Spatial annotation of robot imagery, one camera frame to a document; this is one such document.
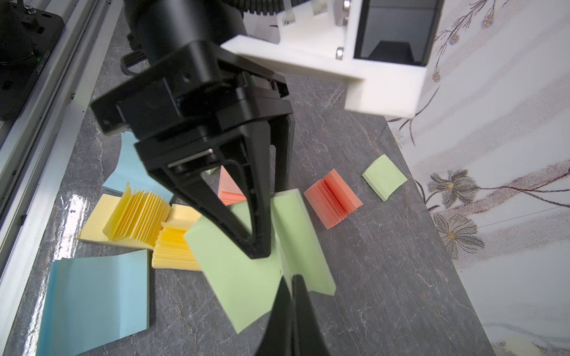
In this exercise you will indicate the large yellow memo pad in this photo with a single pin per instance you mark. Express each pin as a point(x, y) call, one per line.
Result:
point(132, 220)

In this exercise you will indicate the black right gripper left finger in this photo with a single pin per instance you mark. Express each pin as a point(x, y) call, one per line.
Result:
point(277, 339)

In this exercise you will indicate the aluminium rail frame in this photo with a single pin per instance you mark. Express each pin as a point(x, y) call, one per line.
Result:
point(37, 147)

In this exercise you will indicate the pink memo pad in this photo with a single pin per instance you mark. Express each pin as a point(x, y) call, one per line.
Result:
point(228, 191)

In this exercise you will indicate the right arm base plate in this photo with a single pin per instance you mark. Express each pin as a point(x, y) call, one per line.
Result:
point(28, 37)

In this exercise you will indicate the left blue memo pad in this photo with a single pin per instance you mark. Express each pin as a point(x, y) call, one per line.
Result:
point(130, 170)

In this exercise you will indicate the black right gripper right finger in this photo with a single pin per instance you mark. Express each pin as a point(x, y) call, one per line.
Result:
point(307, 339)

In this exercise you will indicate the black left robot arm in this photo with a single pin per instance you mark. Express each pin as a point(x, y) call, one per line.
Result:
point(159, 28)

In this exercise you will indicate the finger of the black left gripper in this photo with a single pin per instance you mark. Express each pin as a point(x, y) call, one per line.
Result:
point(243, 154)
point(282, 138)

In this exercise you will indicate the blue memo pad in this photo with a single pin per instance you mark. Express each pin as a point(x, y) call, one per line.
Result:
point(130, 170)
point(95, 301)

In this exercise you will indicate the red memo pad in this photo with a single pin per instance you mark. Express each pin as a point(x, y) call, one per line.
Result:
point(332, 199)

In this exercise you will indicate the green memo pad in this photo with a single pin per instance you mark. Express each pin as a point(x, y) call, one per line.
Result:
point(245, 287)
point(384, 177)

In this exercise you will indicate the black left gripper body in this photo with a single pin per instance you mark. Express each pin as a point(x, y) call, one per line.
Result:
point(198, 92)

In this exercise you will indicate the right blue memo pad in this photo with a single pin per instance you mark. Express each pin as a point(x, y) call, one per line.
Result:
point(95, 301)

